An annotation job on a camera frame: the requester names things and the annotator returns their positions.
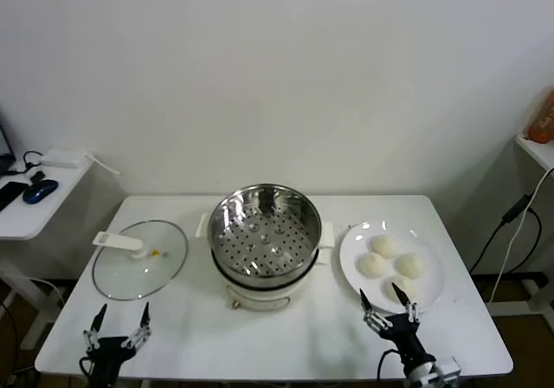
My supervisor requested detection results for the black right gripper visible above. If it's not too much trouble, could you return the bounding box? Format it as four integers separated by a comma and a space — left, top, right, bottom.
358, 281, 435, 372

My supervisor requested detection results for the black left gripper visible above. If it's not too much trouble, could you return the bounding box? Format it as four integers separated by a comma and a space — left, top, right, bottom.
83, 301, 152, 388

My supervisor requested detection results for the white steamed baozi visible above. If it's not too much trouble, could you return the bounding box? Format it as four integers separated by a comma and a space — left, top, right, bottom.
355, 252, 389, 279
380, 275, 419, 305
394, 252, 428, 280
371, 234, 399, 259

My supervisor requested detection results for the stainless steel steamer basket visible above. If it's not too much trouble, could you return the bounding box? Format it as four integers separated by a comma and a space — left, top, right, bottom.
195, 183, 335, 279

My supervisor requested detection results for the white round plate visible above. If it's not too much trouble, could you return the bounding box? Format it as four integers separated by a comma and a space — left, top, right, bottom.
338, 220, 446, 315

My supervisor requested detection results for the white electric pot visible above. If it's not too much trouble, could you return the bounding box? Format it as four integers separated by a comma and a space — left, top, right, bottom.
210, 247, 332, 312

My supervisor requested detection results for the blue computer mouse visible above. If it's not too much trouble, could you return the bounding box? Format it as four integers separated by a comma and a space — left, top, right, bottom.
22, 178, 59, 204

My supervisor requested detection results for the orange bottle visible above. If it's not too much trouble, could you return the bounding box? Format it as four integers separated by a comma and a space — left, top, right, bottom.
527, 85, 554, 143

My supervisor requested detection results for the glass lid white handle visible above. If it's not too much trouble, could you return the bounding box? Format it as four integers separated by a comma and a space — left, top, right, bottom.
91, 219, 190, 301

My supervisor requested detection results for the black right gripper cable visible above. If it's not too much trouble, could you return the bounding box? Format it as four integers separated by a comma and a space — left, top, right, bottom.
377, 348, 406, 383

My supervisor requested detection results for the white floor cable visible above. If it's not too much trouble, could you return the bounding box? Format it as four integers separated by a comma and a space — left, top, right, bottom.
28, 275, 66, 311

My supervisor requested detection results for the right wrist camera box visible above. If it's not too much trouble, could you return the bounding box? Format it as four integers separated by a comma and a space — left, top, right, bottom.
436, 356, 462, 385

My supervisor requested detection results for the white hanging cable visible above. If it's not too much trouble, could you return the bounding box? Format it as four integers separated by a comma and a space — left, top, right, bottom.
491, 166, 554, 305

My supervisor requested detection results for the white power strip cable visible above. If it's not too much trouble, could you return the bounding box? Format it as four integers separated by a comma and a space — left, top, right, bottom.
84, 152, 121, 176

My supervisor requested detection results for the black power cable with adapter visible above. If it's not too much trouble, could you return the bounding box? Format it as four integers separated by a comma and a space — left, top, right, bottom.
469, 192, 543, 275

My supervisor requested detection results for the black desk cable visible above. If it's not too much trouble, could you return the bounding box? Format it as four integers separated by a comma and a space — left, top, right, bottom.
8, 150, 44, 175

